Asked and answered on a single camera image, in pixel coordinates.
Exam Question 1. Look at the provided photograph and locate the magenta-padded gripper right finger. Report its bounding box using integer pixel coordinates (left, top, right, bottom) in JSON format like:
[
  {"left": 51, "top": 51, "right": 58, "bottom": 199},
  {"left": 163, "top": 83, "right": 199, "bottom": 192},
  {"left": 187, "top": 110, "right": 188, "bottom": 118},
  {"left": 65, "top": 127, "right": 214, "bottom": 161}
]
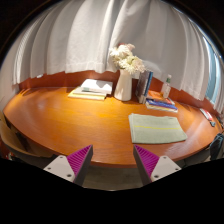
[{"left": 133, "top": 144, "right": 182, "bottom": 186}]

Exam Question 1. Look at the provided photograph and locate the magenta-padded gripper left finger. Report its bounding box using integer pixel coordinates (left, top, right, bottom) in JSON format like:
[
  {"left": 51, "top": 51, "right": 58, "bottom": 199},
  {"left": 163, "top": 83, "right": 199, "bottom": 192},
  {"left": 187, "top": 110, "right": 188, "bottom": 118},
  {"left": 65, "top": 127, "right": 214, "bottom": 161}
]
[{"left": 43, "top": 144, "right": 94, "bottom": 187}]

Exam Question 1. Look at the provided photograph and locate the pale green towel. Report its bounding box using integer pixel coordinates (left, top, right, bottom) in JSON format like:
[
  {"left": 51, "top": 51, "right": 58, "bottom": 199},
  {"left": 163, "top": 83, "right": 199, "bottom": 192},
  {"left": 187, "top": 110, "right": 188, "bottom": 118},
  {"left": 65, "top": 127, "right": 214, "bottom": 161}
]
[{"left": 128, "top": 112, "right": 188, "bottom": 145}]

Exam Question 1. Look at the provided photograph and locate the dark bag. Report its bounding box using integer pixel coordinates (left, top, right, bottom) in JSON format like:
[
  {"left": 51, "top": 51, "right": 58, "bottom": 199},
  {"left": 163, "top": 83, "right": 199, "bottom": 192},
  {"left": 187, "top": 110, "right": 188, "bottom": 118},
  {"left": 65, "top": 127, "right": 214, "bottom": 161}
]
[{"left": 209, "top": 132, "right": 224, "bottom": 161}]

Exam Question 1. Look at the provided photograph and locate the white thin lying book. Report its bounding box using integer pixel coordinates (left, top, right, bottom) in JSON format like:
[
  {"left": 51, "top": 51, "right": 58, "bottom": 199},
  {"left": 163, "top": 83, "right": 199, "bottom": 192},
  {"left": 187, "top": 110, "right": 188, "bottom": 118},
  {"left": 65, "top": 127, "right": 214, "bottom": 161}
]
[{"left": 145, "top": 101, "right": 179, "bottom": 114}]

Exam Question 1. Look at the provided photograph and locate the blue lying book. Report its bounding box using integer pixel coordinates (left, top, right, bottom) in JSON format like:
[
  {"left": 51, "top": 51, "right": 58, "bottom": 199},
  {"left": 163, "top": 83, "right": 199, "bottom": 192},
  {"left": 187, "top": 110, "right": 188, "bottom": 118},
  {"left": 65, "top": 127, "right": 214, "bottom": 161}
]
[{"left": 145, "top": 98, "right": 179, "bottom": 111}]

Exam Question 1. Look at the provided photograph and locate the red flat booklet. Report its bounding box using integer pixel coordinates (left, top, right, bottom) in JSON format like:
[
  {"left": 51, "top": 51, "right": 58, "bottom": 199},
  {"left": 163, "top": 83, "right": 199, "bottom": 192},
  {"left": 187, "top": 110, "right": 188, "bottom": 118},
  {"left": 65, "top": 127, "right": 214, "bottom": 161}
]
[{"left": 199, "top": 107, "right": 214, "bottom": 123}]

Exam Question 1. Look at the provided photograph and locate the orange lying book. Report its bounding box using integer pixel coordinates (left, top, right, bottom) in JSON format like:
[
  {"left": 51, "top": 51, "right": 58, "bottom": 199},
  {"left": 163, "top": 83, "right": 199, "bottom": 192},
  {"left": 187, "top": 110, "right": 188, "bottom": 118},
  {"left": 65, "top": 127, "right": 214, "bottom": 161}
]
[{"left": 146, "top": 89, "right": 176, "bottom": 106}]

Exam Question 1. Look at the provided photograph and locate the clear plastic bottle green label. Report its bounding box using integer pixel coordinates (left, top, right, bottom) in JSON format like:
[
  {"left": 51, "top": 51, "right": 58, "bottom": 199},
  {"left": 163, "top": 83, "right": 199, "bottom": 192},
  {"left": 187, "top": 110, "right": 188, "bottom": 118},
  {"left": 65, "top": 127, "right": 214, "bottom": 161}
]
[{"left": 160, "top": 74, "right": 173, "bottom": 99}]

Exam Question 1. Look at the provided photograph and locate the dark grey standing book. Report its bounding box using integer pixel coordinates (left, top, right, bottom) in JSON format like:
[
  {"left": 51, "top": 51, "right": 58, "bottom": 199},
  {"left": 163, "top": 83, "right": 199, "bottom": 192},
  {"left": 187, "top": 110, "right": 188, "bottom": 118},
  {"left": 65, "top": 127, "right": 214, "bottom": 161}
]
[{"left": 134, "top": 70, "right": 150, "bottom": 101}]

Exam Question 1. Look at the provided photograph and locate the white ceramic vase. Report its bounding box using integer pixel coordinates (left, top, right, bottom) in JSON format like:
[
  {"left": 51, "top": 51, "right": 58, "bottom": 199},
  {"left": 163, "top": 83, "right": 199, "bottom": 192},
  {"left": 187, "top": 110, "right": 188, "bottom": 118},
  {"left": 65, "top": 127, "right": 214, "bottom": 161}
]
[{"left": 113, "top": 68, "right": 133, "bottom": 102}]

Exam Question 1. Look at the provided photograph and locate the window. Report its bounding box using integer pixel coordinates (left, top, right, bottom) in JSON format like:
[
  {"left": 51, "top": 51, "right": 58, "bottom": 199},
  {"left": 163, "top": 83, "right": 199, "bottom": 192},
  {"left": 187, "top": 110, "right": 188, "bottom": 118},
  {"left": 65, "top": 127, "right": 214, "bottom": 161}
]
[{"left": 204, "top": 36, "right": 223, "bottom": 104}]

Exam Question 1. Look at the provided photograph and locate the white flower bouquet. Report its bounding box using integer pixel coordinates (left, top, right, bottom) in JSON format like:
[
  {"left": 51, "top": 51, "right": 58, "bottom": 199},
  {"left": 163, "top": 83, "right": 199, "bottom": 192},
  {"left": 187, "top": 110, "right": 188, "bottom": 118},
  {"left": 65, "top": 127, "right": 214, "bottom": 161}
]
[{"left": 109, "top": 42, "right": 147, "bottom": 76}]

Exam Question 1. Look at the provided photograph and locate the white curtain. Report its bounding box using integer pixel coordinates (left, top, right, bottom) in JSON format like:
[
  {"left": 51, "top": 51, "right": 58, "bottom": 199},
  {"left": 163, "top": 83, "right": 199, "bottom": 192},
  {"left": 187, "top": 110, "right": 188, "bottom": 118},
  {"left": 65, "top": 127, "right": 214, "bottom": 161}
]
[{"left": 0, "top": 0, "right": 224, "bottom": 114}]

